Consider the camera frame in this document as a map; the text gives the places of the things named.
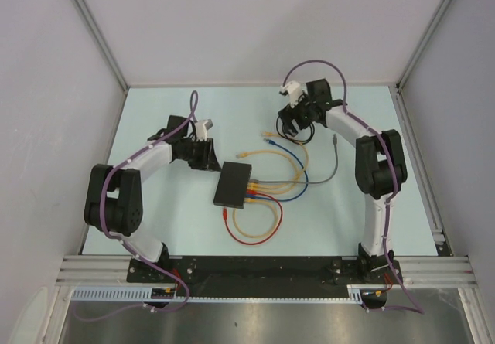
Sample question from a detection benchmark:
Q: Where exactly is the aluminium corner post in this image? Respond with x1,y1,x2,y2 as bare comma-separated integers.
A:
57,0,129,91
394,0,467,89

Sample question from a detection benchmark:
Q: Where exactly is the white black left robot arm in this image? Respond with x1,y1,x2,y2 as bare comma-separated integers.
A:
84,115,221,282

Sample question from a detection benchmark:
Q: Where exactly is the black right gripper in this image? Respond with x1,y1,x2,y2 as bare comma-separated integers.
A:
278,90,316,137

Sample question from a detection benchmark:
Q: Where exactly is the aluminium right corner post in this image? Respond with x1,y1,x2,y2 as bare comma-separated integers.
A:
394,0,467,89

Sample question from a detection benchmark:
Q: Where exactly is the blue ethernet cable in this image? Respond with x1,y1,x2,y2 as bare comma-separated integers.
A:
245,138,309,203

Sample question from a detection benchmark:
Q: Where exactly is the aluminium left corner post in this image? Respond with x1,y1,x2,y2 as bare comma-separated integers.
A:
57,0,129,91

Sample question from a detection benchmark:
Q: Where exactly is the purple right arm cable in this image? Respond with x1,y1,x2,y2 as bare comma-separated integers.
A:
284,60,425,316

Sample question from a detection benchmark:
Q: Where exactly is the aluminium front frame rail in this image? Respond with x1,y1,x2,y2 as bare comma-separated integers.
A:
56,255,478,288

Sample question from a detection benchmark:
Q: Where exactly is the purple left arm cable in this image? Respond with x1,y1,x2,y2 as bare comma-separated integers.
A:
73,90,200,321

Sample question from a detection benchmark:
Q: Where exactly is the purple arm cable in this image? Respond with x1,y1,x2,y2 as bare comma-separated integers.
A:
73,90,200,321
284,60,425,316

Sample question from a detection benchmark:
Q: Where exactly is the white slotted cable duct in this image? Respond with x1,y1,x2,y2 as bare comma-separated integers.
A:
72,286,362,304

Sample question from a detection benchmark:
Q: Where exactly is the yellow cable long loop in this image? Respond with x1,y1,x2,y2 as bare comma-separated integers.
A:
232,199,279,240

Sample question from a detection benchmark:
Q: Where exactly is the aluminium right side rail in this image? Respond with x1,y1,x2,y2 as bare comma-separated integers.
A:
389,85,452,257

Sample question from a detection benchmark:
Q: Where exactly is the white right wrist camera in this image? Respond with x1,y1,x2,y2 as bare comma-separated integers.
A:
279,81,304,108

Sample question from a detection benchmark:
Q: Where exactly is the grey ethernet cable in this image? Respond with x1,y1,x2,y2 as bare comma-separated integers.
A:
249,135,341,188

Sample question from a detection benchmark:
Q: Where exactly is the black network switch box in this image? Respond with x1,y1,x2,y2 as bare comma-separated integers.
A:
213,162,252,209

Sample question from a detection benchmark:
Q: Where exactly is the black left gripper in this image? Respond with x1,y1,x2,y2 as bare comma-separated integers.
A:
177,137,220,172

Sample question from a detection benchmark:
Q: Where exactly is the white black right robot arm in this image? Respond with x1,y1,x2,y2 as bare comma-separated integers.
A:
278,79,408,283

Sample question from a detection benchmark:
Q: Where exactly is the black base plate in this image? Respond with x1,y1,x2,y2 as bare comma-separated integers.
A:
126,254,404,309

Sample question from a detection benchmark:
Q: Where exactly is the red ethernet cable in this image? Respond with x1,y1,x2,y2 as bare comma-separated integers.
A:
221,189,285,247

